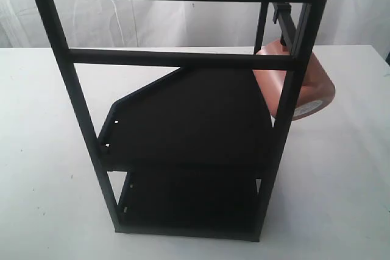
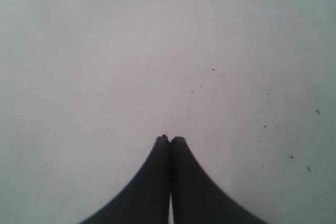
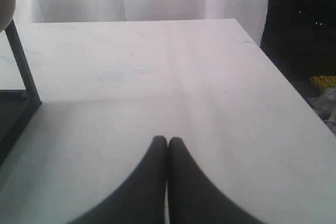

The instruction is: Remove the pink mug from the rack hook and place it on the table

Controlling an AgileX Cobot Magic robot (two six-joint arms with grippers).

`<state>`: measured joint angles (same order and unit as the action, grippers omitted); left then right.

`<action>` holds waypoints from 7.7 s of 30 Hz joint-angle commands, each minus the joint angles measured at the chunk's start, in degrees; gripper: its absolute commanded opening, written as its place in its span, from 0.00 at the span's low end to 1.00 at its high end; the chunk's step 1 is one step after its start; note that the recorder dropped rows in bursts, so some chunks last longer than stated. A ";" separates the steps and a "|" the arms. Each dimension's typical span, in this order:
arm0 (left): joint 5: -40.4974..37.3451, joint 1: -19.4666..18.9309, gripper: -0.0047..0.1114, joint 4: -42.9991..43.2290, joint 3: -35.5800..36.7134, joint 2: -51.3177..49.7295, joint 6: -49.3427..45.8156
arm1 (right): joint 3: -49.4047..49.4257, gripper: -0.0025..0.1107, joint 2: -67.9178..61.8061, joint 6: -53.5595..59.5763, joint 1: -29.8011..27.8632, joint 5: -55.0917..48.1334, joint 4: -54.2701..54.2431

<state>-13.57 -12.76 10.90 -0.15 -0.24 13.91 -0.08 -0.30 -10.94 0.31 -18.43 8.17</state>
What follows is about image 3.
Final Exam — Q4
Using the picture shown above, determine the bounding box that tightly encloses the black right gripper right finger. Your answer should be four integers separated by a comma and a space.
167, 137, 259, 223

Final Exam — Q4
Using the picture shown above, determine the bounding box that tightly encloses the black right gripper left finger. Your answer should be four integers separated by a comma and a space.
72, 136, 167, 223

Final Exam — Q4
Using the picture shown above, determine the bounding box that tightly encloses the black metal shelf rack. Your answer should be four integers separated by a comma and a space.
1, 20, 42, 164

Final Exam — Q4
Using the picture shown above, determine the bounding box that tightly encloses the white clutter on floor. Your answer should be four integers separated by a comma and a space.
307, 87, 335, 134

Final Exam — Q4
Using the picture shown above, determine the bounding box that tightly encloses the yellow object on floor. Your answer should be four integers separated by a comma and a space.
310, 76, 336, 91

